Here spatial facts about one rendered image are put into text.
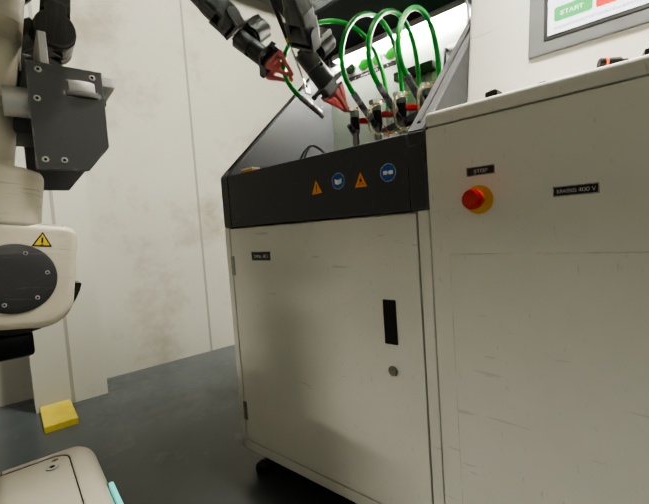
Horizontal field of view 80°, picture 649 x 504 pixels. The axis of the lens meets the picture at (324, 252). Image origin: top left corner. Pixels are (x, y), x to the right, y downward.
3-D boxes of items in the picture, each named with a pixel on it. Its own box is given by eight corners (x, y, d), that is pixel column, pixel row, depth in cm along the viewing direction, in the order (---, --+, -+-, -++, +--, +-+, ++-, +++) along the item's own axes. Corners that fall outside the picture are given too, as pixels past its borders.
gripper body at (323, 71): (346, 74, 112) (330, 51, 109) (327, 94, 108) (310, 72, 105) (333, 83, 117) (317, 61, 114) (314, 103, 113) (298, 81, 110)
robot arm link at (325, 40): (284, 26, 102) (310, 31, 98) (309, 4, 106) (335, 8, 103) (294, 68, 112) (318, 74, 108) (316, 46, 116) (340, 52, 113)
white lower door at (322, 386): (245, 439, 126) (227, 229, 122) (250, 436, 127) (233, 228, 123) (432, 531, 83) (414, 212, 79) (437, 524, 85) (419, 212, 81)
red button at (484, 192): (457, 215, 70) (455, 186, 70) (465, 214, 73) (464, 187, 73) (486, 212, 66) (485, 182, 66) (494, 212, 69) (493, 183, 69)
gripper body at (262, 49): (277, 66, 122) (258, 52, 122) (277, 43, 112) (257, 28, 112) (264, 80, 120) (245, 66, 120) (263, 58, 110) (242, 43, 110)
